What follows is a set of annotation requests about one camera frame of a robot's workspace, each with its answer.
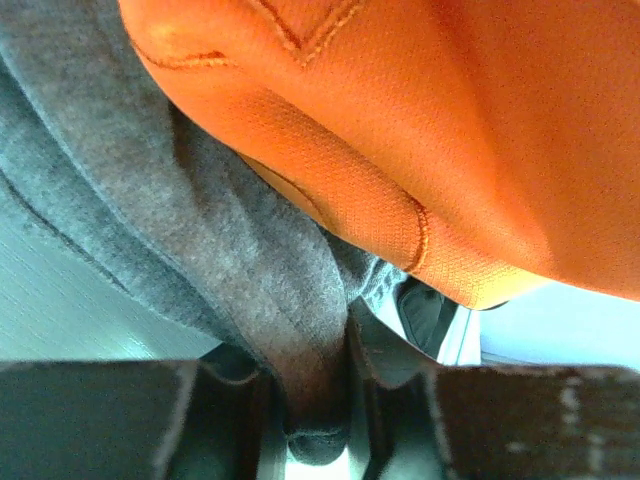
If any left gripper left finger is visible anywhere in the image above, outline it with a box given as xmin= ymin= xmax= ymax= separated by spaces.
xmin=1 ymin=361 xmax=280 ymax=479

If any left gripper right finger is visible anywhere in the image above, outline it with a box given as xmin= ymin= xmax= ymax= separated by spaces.
xmin=369 ymin=366 xmax=639 ymax=479

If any dark grey cloth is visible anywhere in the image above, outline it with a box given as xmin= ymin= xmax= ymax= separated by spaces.
xmin=1 ymin=1 xmax=404 ymax=465

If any orange cloth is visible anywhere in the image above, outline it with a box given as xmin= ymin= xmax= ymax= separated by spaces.
xmin=120 ymin=1 xmax=639 ymax=309

